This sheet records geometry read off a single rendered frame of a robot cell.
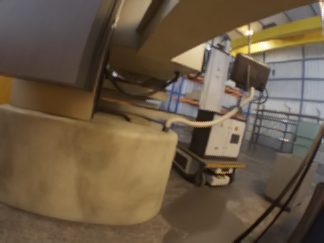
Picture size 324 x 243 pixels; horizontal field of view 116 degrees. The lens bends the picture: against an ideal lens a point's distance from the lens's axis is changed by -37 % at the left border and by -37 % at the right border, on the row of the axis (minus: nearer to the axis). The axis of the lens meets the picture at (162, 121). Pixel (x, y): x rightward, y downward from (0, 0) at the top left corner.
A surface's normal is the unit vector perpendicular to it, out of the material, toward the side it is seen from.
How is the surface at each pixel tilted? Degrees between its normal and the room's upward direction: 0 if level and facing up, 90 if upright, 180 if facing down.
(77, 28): 90
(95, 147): 90
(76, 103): 90
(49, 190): 90
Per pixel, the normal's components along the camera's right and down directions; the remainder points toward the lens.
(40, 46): 0.34, 0.15
